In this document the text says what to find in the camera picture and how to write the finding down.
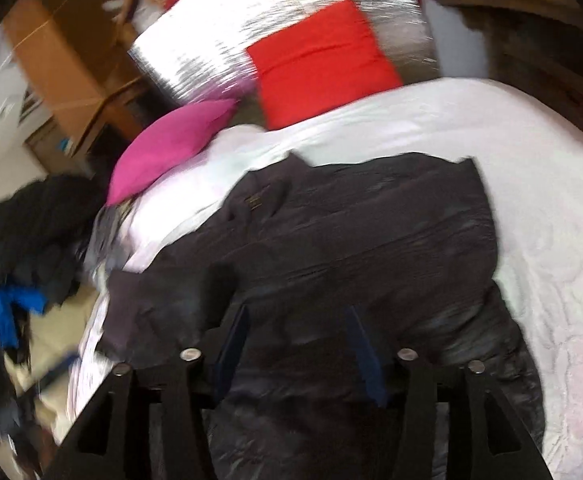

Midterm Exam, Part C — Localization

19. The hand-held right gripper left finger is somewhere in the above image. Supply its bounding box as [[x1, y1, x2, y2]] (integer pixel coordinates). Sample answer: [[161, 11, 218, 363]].
[[42, 304, 250, 480]]

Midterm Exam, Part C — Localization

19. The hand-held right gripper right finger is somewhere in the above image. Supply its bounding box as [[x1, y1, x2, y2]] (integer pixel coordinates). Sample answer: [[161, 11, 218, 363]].
[[345, 304, 555, 480]]

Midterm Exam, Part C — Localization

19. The black jacket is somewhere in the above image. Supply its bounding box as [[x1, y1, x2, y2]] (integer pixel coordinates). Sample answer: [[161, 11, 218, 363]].
[[106, 152, 545, 480]]

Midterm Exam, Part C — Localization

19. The pile of dark clothes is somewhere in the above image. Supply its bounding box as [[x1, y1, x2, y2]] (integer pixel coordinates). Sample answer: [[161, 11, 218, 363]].
[[0, 175, 107, 311]]

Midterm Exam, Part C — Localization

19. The grey cloth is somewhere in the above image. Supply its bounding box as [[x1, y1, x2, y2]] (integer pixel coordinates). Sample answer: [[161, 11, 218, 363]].
[[84, 200, 137, 273]]

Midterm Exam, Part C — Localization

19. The magenta cloth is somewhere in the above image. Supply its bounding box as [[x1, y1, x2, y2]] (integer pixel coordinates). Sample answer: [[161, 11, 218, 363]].
[[106, 98, 240, 207]]

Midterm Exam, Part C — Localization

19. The blue garment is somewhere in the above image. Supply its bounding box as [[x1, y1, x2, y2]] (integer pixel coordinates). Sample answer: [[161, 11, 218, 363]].
[[0, 285, 47, 351]]

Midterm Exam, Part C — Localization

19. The white bed blanket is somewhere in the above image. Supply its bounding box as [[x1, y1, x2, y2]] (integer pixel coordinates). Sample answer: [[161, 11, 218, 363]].
[[66, 79, 583, 480]]

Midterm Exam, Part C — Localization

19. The silver quilted foil panel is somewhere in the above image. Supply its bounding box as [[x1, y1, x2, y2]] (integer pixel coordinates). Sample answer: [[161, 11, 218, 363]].
[[129, 0, 439, 111]]

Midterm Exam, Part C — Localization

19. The cardboard box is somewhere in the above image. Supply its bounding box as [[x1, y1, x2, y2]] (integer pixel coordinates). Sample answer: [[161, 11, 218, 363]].
[[4, 0, 142, 158]]

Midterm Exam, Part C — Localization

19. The dark wooden furniture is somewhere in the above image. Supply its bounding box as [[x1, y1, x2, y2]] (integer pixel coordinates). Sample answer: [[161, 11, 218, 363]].
[[401, 0, 583, 161]]

